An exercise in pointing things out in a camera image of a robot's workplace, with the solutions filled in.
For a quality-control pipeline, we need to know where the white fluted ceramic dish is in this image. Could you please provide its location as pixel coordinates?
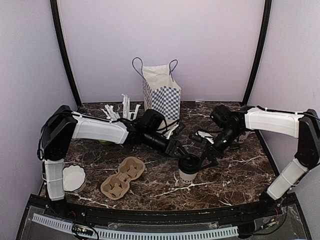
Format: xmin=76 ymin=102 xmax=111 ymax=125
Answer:
xmin=63 ymin=165 xmax=87 ymax=194

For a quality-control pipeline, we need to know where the white wrapped straw upright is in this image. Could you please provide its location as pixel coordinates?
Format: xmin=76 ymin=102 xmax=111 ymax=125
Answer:
xmin=122 ymin=94 xmax=130 ymax=120

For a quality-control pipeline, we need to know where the right black frame post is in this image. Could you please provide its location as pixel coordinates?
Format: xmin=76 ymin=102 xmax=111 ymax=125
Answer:
xmin=241 ymin=0 xmax=272 ymax=105

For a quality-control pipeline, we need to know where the green plastic bowl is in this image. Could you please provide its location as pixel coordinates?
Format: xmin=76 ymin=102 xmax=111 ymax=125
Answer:
xmin=98 ymin=140 xmax=113 ymax=146

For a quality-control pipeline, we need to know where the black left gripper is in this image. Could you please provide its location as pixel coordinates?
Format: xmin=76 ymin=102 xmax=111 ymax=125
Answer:
xmin=143 ymin=130 xmax=189 ymax=159

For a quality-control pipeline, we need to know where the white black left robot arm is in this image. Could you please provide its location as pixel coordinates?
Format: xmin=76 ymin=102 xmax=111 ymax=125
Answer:
xmin=37 ymin=105 xmax=190 ymax=218

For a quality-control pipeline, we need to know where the white wrapped straw right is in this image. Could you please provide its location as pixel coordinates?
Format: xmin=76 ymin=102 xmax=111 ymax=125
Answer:
xmin=131 ymin=104 xmax=141 ymax=120

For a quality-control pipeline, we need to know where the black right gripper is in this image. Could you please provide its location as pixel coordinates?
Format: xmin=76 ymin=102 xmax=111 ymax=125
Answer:
xmin=197 ymin=126 xmax=243 ymax=170

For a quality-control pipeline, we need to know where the brown cardboard cup carrier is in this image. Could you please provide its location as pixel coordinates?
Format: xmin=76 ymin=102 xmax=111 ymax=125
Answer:
xmin=100 ymin=156 xmax=146 ymax=201

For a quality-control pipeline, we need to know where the blue checkered paper bag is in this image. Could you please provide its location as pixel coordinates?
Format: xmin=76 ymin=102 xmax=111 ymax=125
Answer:
xmin=132 ymin=57 xmax=182 ymax=123

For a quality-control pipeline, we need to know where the white slotted cable duct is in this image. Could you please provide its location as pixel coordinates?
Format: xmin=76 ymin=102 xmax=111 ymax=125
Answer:
xmin=31 ymin=213 xmax=239 ymax=240

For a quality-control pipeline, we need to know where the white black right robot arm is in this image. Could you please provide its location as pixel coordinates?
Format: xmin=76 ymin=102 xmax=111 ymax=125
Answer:
xmin=200 ymin=104 xmax=320 ymax=217

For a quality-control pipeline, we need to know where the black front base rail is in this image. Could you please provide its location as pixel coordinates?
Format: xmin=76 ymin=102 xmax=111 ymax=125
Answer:
xmin=27 ymin=192 xmax=296 ymax=228

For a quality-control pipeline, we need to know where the white paper coffee cup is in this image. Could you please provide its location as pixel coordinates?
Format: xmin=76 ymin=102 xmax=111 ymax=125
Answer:
xmin=179 ymin=169 xmax=198 ymax=184

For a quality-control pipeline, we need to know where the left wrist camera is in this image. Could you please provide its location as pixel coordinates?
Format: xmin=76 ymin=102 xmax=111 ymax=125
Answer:
xmin=164 ymin=122 xmax=186 ymax=139

